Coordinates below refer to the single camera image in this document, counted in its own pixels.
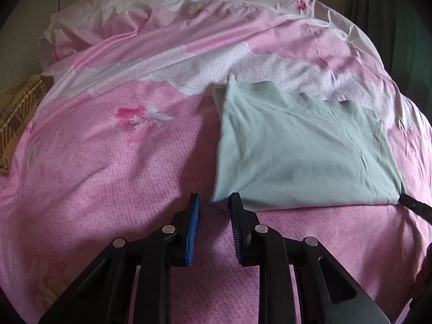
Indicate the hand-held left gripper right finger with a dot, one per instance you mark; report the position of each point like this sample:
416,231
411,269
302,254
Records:
235,236

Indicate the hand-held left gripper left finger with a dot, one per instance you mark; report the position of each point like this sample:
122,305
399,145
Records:
191,233

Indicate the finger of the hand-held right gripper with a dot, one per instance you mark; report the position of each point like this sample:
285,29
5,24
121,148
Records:
416,207

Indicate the light blue long-sleeve shirt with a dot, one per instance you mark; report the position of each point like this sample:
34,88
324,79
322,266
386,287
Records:
297,152

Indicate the pink floral duvet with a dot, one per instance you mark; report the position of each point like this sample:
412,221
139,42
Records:
101,182

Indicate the dark green curtain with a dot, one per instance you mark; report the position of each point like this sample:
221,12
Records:
405,33

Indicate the brown plaid pillow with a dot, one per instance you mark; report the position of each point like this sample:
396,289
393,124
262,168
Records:
20,114

